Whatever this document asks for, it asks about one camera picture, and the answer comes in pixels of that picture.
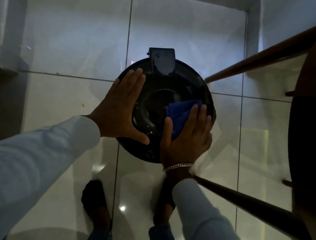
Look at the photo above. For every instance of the person's right hand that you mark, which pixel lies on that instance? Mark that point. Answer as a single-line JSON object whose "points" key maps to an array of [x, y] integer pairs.
{"points": [[184, 145]]}

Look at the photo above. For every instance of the person's left hand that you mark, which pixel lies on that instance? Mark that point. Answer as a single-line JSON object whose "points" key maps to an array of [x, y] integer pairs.
{"points": [[117, 112]]}

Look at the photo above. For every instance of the person's left thumb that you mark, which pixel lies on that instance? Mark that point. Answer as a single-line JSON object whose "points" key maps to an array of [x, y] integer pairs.
{"points": [[135, 135]]}

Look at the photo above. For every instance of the person's right middle finger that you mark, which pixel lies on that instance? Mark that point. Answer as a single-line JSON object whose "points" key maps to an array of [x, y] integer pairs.
{"points": [[201, 116]]}

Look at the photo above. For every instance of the person's right thumb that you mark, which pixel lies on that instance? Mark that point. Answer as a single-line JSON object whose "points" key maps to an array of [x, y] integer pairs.
{"points": [[167, 131]]}

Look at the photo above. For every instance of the person's left middle finger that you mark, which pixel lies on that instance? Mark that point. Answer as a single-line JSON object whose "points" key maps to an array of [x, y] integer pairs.
{"points": [[133, 85]]}

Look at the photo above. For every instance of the person's left little finger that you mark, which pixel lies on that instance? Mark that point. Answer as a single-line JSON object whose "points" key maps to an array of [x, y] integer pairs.
{"points": [[114, 89]]}

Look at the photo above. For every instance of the person's right little finger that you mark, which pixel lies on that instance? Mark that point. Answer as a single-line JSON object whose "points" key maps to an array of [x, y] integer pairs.
{"points": [[209, 143]]}

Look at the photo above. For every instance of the blue cleaning cloth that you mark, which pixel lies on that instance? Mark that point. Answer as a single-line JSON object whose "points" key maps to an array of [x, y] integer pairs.
{"points": [[178, 116]]}

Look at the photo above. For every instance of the black round waste bin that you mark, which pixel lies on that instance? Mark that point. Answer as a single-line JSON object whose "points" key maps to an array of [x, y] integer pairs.
{"points": [[159, 102]]}

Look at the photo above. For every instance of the person's right forearm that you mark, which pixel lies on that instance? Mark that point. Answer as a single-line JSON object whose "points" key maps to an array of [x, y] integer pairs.
{"points": [[202, 217]]}

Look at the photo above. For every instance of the person's left forearm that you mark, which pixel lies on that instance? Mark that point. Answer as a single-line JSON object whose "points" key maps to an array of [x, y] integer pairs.
{"points": [[28, 168]]}

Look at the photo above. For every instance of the black slipper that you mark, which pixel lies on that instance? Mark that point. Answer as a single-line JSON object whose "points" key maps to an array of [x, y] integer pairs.
{"points": [[164, 201], [94, 198]]}

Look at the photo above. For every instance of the brown wooden stool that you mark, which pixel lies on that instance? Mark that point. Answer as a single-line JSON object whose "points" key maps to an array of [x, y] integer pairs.
{"points": [[307, 130]]}

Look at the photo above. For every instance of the person's right leg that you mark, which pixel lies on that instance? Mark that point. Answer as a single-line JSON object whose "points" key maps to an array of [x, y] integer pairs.
{"points": [[162, 239]]}

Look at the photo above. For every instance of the person's leg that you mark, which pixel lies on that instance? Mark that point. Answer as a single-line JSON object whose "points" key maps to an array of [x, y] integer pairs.
{"points": [[162, 239], [98, 238]]}

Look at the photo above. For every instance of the person's left leg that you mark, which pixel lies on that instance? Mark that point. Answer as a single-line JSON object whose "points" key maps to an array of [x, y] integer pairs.
{"points": [[98, 238]]}

